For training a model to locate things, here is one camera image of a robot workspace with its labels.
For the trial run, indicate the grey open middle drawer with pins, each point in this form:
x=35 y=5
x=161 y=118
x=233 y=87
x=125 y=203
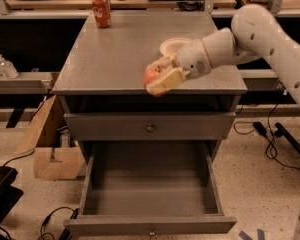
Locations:
x=150 y=188

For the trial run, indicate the red apple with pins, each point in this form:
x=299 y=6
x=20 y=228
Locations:
x=151 y=81

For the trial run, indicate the white paper bowl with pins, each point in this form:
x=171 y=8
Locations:
x=173 y=45

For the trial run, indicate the brown cardboard box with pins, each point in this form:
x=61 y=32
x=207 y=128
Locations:
x=55 y=157

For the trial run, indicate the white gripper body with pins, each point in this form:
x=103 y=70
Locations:
x=192 y=60

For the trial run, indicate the clear sanitizer bottle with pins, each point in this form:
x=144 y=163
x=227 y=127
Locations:
x=7 y=68

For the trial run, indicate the red soda can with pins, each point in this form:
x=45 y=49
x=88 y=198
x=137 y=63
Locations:
x=101 y=11

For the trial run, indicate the grey drawer cabinet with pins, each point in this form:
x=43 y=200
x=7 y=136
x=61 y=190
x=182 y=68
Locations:
x=104 y=70

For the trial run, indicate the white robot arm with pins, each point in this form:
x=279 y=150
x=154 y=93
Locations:
x=254 y=33

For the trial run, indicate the grey top drawer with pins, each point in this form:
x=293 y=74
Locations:
x=149 y=126

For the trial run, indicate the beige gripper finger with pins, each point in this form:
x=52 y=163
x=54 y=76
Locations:
x=172 y=78
x=165 y=62

